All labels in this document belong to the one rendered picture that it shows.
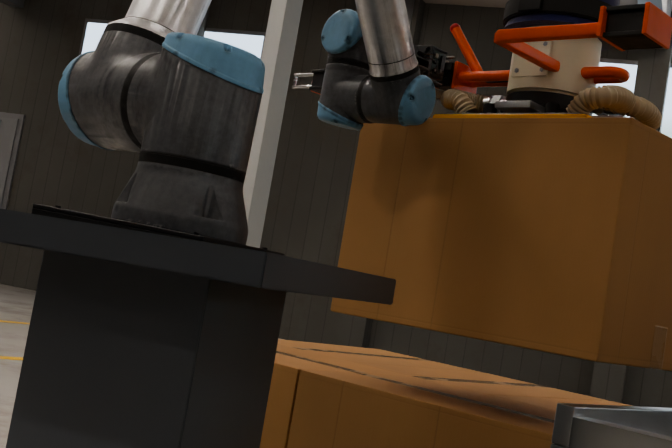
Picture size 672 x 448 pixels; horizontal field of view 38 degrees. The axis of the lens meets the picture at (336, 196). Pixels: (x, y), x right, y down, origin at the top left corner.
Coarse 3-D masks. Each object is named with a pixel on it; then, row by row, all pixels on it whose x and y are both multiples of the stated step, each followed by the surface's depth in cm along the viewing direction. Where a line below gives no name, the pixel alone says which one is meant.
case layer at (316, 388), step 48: (288, 384) 203; (336, 384) 194; (384, 384) 199; (432, 384) 218; (480, 384) 241; (528, 384) 270; (288, 432) 201; (336, 432) 192; (384, 432) 185; (432, 432) 178; (480, 432) 171; (528, 432) 165
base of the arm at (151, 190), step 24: (144, 168) 134; (168, 168) 132; (192, 168) 132; (216, 168) 133; (144, 192) 131; (168, 192) 130; (192, 192) 131; (216, 192) 132; (240, 192) 137; (120, 216) 132; (144, 216) 130; (168, 216) 129; (192, 216) 130; (216, 216) 132; (240, 216) 135; (240, 240) 135
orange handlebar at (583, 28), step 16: (496, 32) 173; (512, 32) 171; (528, 32) 168; (544, 32) 166; (560, 32) 164; (576, 32) 162; (592, 32) 160; (512, 48) 176; (528, 48) 179; (544, 64) 184; (464, 80) 207; (480, 80) 204; (496, 80) 202; (608, 80) 189; (624, 80) 185
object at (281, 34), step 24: (288, 0) 521; (288, 24) 523; (264, 48) 526; (288, 48) 524; (288, 72) 525; (264, 96) 519; (264, 120) 516; (264, 144) 516; (264, 168) 517; (264, 192) 518; (264, 216) 519
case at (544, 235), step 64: (384, 128) 198; (448, 128) 187; (512, 128) 177; (576, 128) 168; (640, 128) 163; (384, 192) 195; (448, 192) 184; (512, 192) 174; (576, 192) 165; (640, 192) 165; (384, 256) 192; (448, 256) 181; (512, 256) 172; (576, 256) 163; (640, 256) 166; (384, 320) 189; (448, 320) 179; (512, 320) 169; (576, 320) 161; (640, 320) 167
